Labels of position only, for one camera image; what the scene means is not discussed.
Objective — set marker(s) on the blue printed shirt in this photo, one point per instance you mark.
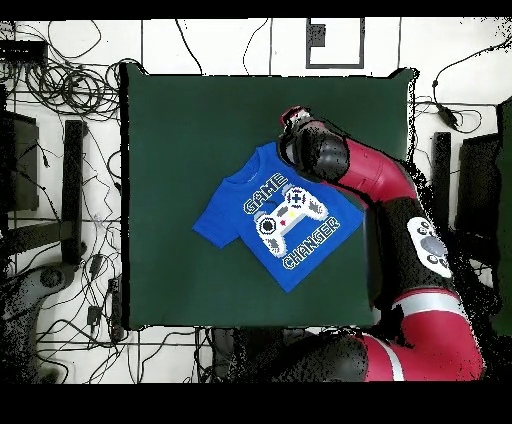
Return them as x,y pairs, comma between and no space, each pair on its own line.
240,208

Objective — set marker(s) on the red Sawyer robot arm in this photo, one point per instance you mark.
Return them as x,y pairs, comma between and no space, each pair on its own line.
380,180

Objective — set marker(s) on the black flat box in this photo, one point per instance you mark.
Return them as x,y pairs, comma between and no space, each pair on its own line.
22,51

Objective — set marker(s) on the dark grey square tag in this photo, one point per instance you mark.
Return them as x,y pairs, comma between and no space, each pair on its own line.
317,35

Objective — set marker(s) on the dark green table cloth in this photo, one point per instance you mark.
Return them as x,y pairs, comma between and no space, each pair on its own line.
180,120

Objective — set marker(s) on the black power adapter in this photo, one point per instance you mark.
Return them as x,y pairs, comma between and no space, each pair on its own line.
447,116

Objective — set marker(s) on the dark box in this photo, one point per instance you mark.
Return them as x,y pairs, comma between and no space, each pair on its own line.
22,168
478,188

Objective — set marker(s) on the green hanging cloth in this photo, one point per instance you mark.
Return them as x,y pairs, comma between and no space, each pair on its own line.
506,200

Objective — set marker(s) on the black power strip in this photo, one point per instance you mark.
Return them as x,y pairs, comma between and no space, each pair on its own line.
116,304

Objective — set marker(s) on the small black adapter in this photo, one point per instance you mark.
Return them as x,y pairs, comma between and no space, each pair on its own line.
93,315

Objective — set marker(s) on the grey chair base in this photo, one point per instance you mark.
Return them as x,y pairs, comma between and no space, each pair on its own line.
52,276

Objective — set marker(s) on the grey square floor frame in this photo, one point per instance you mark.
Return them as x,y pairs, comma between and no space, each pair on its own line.
335,65

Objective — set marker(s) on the black frame leg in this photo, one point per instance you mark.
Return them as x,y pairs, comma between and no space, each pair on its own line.
441,160
72,180

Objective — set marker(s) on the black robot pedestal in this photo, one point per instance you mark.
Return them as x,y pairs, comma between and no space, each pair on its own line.
240,348

